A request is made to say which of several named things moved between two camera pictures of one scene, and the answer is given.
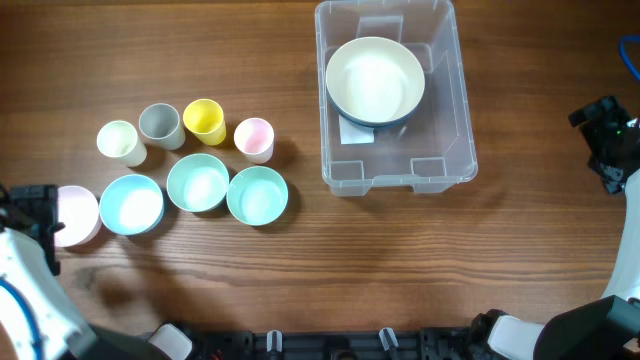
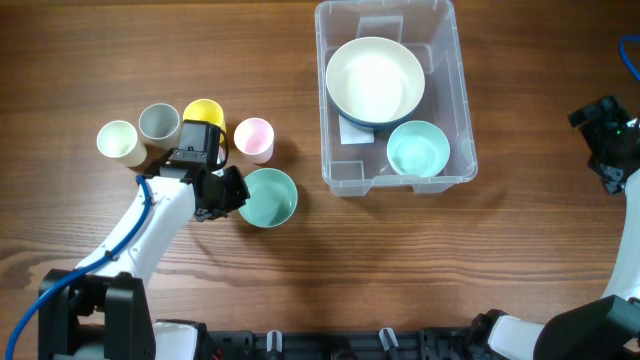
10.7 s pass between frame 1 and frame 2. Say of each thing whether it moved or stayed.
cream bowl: stayed
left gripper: moved
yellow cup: stayed
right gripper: stayed
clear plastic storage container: stayed
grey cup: stayed
